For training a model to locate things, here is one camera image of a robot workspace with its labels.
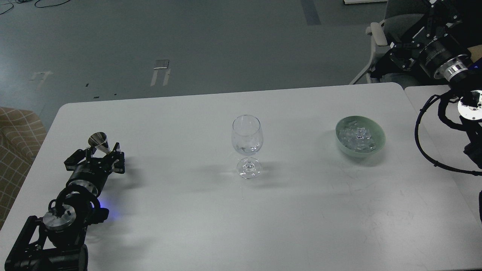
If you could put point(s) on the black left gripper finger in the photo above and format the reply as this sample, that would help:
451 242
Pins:
114 161
77 157

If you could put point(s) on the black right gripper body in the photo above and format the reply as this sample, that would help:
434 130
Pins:
441 56

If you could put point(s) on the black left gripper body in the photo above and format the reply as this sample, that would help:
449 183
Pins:
91 174

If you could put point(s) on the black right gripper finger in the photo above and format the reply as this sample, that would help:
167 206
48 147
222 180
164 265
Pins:
406 60
420 25

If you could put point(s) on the steel double jigger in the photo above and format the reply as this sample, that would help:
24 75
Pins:
98 142

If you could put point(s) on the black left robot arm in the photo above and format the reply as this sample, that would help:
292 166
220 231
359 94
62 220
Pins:
56 241

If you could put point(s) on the clear ice cubes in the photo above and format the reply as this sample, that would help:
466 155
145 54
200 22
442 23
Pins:
355 136

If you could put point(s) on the clear wine glass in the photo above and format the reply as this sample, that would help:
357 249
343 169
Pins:
247 139

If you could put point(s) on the white office chair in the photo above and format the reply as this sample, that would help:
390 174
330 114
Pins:
380 41

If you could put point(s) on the plaid beige sofa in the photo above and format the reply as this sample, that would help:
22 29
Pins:
22 134

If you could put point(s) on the green bowl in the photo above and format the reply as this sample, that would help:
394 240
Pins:
376 130

